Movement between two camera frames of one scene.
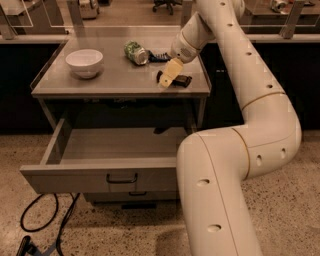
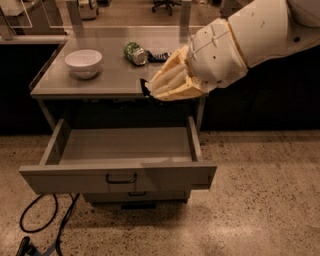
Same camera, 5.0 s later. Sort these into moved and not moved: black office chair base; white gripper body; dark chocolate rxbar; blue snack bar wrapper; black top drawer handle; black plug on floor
Moved: dark chocolate rxbar; white gripper body
Not moved: black plug on floor; black top drawer handle; blue snack bar wrapper; black office chair base
